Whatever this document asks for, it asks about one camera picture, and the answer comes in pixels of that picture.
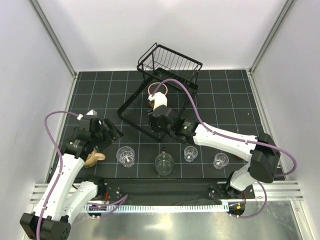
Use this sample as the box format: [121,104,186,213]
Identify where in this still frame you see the black mug with pink rim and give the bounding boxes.
[147,82,168,107]

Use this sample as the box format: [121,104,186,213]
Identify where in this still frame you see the slotted white cable duct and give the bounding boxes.
[84,202,230,215]

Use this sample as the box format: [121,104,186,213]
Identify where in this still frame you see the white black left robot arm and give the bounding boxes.
[20,115,123,240]

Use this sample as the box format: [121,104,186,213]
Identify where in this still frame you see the beige ceramic mug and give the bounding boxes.
[84,148,106,168]

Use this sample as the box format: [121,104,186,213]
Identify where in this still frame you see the grey-green ceramic mug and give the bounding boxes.
[154,152,174,177]

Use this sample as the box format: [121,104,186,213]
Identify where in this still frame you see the black gridded table mat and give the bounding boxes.
[44,69,287,183]

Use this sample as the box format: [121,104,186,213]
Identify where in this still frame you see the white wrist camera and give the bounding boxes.
[86,109,98,116]
[148,92,168,110]

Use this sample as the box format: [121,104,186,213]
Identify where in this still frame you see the black wire dish rack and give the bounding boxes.
[117,43,203,142]

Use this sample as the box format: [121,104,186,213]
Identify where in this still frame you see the clear faceted plastic cup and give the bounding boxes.
[213,152,229,169]
[183,146,198,163]

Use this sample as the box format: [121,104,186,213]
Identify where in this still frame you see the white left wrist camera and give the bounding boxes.
[86,109,98,116]

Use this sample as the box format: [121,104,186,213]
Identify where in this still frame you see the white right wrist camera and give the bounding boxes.
[148,92,168,110]

